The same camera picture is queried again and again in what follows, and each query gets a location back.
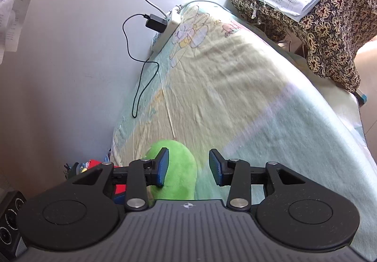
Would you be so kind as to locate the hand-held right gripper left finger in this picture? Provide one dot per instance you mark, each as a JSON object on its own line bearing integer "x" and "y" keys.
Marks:
{"x": 163, "y": 167}

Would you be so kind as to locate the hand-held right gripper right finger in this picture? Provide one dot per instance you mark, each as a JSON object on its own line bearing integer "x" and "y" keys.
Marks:
{"x": 213, "y": 167}

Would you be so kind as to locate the green plush toy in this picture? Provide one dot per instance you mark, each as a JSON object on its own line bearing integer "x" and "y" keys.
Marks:
{"x": 182, "y": 167}

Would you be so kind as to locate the red cardboard box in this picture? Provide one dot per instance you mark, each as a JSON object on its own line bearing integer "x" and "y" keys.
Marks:
{"x": 120, "y": 191}

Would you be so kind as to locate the blue patterned cloth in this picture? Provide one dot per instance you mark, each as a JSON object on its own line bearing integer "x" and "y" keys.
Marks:
{"x": 82, "y": 167}

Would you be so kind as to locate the black clip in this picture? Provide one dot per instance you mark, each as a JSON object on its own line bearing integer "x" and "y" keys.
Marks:
{"x": 68, "y": 169}

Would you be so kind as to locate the green yellow printed bed sheet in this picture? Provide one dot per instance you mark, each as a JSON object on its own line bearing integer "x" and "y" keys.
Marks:
{"x": 250, "y": 88}

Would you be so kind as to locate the black charger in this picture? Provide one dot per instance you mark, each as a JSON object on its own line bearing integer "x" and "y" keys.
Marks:
{"x": 156, "y": 23}

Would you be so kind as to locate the white power strip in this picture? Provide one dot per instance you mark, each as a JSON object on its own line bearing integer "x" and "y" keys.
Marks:
{"x": 173, "y": 16}

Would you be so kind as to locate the small teal object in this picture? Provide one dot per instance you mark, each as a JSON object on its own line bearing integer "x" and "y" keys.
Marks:
{"x": 362, "y": 98}

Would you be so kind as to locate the brown floral cloth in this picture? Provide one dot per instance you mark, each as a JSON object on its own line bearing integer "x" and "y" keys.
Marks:
{"x": 332, "y": 38}

